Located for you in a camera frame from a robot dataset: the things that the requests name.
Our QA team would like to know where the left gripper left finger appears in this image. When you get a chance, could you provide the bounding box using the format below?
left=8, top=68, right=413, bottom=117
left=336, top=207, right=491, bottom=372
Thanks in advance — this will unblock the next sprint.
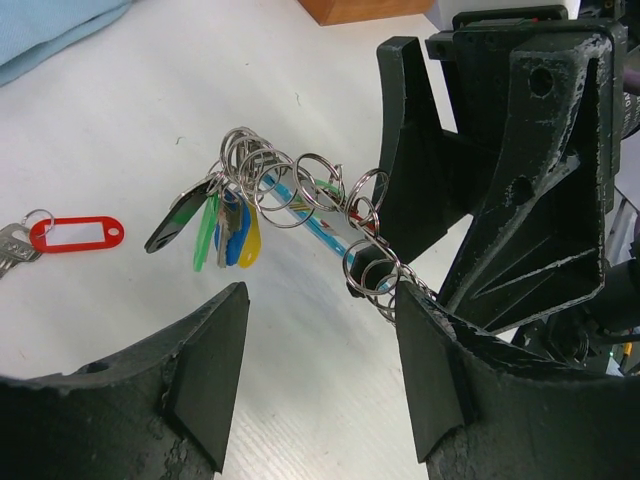
left=1, top=282, right=250, bottom=479

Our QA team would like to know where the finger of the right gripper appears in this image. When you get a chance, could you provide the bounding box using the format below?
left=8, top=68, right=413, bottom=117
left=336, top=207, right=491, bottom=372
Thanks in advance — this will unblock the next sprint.
left=374, top=37, right=498, bottom=263
left=439, top=34, right=620, bottom=332

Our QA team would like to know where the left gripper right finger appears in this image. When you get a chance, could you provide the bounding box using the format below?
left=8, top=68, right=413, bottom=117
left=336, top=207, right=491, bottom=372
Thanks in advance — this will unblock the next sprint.
left=395, top=282, right=639, bottom=479

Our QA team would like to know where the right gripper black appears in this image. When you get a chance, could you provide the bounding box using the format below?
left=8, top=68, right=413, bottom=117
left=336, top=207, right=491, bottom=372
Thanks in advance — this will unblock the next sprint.
left=424, top=4, right=629, bottom=136

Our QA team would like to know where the metal key organizer plate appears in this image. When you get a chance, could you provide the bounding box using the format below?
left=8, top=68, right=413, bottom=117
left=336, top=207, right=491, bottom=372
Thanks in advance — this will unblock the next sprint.
left=207, top=126, right=441, bottom=326

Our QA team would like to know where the red tag key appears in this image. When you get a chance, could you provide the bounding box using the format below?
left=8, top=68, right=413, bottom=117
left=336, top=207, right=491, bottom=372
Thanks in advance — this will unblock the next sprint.
left=1, top=209, right=125, bottom=277
left=347, top=210, right=372, bottom=227

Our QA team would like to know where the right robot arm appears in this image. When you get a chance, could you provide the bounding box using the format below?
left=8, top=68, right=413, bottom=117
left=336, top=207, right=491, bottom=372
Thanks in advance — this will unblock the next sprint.
left=374, top=1, right=639, bottom=375

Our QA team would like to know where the green tag key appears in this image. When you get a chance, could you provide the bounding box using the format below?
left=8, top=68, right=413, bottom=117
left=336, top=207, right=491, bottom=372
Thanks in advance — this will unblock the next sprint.
left=193, top=193, right=219, bottom=272
left=303, top=179, right=344, bottom=198

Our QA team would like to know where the wooden compartment tray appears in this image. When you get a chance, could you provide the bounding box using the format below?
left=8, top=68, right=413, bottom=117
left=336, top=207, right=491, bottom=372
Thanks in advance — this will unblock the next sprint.
left=298, top=0, right=435, bottom=26

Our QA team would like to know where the blue key tag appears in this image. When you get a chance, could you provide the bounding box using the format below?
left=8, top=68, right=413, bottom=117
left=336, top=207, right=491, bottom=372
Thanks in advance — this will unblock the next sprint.
left=216, top=193, right=244, bottom=268

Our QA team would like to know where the yellow key tag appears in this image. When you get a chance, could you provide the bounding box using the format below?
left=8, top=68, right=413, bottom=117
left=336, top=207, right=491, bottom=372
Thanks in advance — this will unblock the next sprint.
left=237, top=204, right=262, bottom=269

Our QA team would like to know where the black tag key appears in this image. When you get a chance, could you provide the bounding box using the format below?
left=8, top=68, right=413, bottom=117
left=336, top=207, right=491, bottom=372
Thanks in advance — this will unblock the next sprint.
left=144, top=181, right=208, bottom=254

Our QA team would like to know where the light blue cloth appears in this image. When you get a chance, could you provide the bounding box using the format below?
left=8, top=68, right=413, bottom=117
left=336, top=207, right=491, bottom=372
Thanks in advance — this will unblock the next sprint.
left=1, top=1, right=132, bottom=85

